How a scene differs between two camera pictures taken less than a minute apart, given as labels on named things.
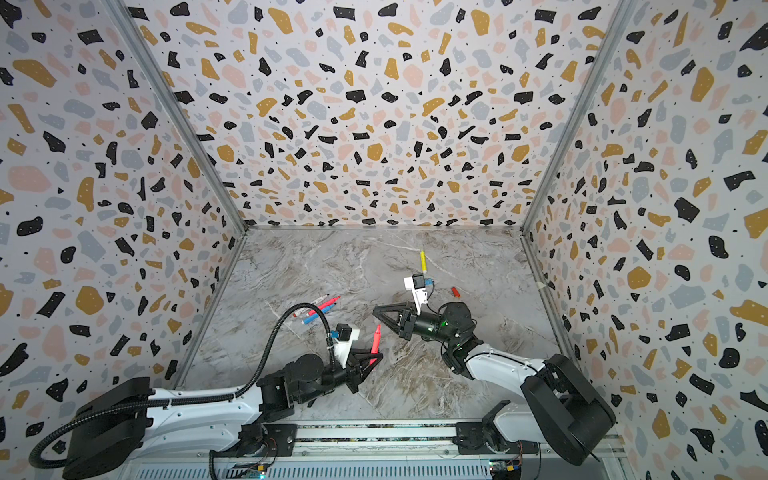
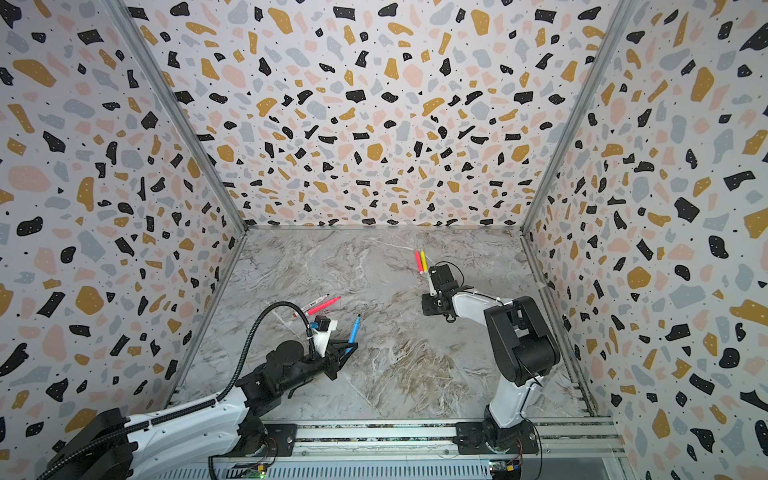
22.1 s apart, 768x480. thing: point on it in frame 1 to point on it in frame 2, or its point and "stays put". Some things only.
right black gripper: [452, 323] to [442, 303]
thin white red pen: [297, 313] stays put
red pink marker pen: [324, 305] stays put
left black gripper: [354, 371] to [335, 349]
